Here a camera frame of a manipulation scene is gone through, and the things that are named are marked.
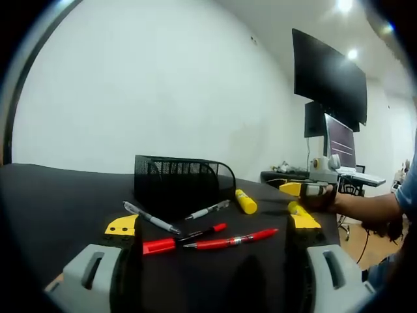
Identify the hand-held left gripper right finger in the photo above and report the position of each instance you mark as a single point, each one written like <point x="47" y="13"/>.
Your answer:
<point x="329" y="277"/>

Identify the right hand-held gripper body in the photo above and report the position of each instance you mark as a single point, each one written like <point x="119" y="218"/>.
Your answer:
<point x="323" y="169"/>

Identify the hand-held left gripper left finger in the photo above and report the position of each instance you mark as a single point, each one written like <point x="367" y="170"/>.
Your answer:
<point x="94" y="274"/>

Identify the red marker pen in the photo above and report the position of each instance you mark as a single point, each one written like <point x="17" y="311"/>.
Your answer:
<point x="159" y="246"/>

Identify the grey pen with black grip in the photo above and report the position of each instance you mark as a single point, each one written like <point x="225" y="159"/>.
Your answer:
<point x="153" y="217"/>

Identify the red ballpoint pen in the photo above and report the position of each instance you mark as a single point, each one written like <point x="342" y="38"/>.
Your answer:
<point x="224" y="242"/>

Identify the grey pen with clear barrel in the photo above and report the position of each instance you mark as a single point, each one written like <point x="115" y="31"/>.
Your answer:
<point x="207" y="210"/>

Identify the black mesh holder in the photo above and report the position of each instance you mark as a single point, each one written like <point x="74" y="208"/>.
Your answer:
<point x="182" y="181"/>

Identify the person's right hand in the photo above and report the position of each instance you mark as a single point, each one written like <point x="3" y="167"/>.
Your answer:
<point x="317" y="203"/>

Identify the black side desk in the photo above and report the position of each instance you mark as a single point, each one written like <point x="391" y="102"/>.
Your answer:
<point x="273" y="177"/>

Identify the lit computer monitor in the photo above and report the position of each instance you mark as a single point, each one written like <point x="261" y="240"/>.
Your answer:
<point x="340" y="141"/>

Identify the black office chair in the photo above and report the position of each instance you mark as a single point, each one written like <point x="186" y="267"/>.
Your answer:
<point x="350" y="192"/>

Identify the small black monitor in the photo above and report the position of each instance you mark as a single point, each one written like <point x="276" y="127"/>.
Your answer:
<point x="314" y="120"/>

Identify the person's blue jeans leg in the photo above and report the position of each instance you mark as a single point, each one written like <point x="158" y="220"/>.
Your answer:
<point x="382" y="272"/>

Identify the black table cloth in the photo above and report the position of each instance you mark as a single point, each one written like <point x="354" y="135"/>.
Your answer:
<point x="65" y="202"/>

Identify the person's blue shirt sleeve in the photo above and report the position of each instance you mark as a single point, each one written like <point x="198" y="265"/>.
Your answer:
<point x="407" y="192"/>

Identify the round ceiling light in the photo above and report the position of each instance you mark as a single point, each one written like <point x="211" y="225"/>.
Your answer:
<point x="344" y="4"/>
<point x="352" y="54"/>

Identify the large black wall screen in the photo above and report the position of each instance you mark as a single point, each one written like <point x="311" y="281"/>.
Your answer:
<point x="329" y="78"/>

